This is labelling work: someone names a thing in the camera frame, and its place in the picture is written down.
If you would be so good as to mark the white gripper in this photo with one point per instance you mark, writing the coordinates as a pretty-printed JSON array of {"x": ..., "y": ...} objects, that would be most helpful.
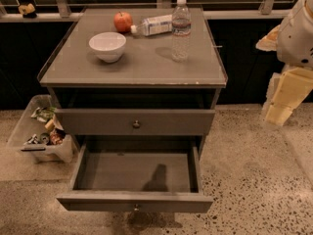
[{"x": 295, "y": 38}]

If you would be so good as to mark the grey drawer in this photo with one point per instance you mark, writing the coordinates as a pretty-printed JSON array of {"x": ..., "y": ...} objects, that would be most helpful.
[
  {"x": 135, "y": 121},
  {"x": 137, "y": 174}
]

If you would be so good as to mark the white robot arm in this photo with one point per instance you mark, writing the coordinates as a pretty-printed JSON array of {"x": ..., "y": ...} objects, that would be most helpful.
[{"x": 292, "y": 39}]

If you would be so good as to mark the grey drawer cabinet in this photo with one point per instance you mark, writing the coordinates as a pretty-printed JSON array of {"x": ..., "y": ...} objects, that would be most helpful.
[{"x": 145, "y": 77}]

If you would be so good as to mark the grey top drawer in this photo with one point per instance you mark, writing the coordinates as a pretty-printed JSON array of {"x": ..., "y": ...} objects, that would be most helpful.
[{"x": 135, "y": 121}]

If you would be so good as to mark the metal window railing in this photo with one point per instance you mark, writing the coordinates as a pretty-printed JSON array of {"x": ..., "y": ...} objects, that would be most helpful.
[{"x": 156, "y": 4}]

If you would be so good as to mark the upright clear water bottle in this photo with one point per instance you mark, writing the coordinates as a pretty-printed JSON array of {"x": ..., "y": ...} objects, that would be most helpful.
[{"x": 181, "y": 31}]

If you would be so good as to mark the lying bottle with label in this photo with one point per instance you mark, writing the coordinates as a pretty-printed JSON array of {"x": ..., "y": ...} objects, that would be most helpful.
[{"x": 153, "y": 26}]

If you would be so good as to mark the red apple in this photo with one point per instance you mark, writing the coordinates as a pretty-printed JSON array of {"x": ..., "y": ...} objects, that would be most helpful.
[{"x": 122, "y": 22}]

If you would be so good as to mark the white ceramic bowl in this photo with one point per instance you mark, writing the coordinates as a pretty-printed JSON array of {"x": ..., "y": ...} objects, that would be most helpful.
[{"x": 108, "y": 46}]

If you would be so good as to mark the red snack wrapper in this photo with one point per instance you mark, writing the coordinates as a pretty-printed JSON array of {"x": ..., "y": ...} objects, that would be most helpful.
[{"x": 57, "y": 136}]

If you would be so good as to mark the green crumpled wrapper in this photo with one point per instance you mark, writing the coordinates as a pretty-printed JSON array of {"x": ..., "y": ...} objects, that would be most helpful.
[{"x": 43, "y": 114}]

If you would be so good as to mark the clear plastic trash bin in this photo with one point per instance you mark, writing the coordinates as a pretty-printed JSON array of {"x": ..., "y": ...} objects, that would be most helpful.
[{"x": 25, "y": 137}]

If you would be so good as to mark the small yellow black object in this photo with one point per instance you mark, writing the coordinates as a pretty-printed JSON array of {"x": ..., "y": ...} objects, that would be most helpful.
[{"x": 27, "y": 10}]

